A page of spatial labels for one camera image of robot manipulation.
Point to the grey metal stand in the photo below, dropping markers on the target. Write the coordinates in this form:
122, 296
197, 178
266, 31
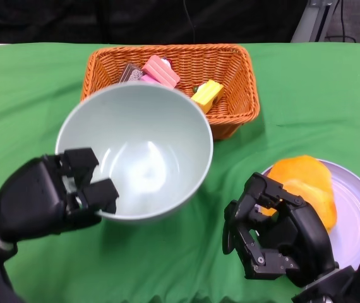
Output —
309, 22

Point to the lavender round plate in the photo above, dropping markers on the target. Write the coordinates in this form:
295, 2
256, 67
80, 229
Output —
353, 205

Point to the magenta cake block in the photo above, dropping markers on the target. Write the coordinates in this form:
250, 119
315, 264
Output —
150, 79

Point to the black backdrop curtain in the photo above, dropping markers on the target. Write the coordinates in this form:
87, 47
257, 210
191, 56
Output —
72, 19

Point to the light pink striped cake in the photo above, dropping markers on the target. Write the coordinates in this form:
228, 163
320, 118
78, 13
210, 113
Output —
161, 71

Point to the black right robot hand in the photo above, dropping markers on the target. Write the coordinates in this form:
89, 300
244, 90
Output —
300, 240

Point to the yellow striped cake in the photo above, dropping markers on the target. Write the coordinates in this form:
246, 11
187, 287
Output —
206, 94

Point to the orange wicker basket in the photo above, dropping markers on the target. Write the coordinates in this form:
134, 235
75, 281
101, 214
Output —
237, 94

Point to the small cake with red berries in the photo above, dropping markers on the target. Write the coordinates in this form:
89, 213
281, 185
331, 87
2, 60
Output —
166, 61

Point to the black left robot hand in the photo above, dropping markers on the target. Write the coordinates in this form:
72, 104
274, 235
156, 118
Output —
31, 199

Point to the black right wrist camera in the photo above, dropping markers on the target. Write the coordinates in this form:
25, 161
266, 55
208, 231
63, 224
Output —
357, 281

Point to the grey-green bowl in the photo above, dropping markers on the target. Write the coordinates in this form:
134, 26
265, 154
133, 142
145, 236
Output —
142, 132

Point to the orange white striped bun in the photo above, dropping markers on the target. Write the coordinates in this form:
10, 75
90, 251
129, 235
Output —
297, 168

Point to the green tablecloth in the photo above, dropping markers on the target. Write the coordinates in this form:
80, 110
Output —
25, 94

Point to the chocolate cake with sugar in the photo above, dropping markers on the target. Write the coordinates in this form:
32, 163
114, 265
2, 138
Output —
131, 74

